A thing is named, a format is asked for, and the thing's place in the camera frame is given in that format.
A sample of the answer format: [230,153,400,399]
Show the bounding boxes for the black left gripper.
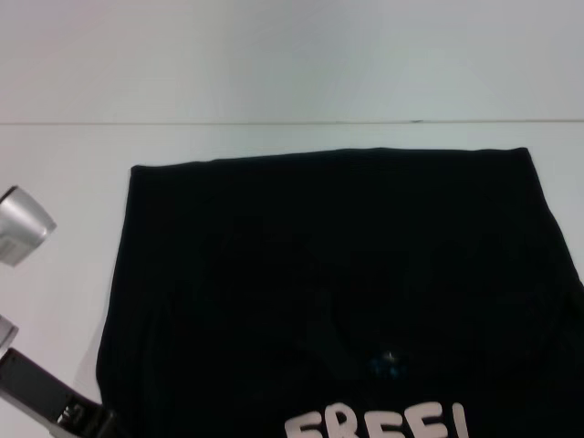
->
[0,347,124,438]

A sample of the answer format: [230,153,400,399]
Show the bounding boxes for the black t-shirt with white print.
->
[93,146,584,438]

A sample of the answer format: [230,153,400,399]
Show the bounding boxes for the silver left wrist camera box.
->
[0,184,58,268]

